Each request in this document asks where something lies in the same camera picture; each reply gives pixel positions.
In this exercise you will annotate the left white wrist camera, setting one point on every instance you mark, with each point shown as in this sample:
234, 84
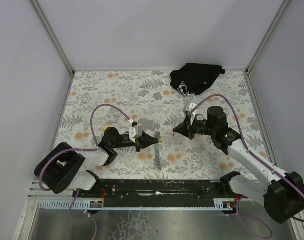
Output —
135, 132

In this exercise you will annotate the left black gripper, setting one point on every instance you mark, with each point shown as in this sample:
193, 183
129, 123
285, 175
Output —
138, 142

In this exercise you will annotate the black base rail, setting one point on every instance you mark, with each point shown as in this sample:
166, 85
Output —
130, 189

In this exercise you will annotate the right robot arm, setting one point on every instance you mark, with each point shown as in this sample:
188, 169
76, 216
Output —
280, 193

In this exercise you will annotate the black cloth bag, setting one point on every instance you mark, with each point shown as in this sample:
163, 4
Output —
193, 79

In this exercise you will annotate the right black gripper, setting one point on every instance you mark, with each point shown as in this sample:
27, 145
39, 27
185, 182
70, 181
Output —
189, 129

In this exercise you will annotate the grey keyring with blue handle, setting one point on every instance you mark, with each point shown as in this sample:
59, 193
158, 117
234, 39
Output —
157, 154

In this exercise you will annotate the floral table mat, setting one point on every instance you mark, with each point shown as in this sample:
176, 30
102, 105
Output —
98, 100

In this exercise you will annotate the white cable duct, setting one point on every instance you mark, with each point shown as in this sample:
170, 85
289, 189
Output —
140, 204

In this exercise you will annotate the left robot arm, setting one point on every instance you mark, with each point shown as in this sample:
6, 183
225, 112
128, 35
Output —
66, 167

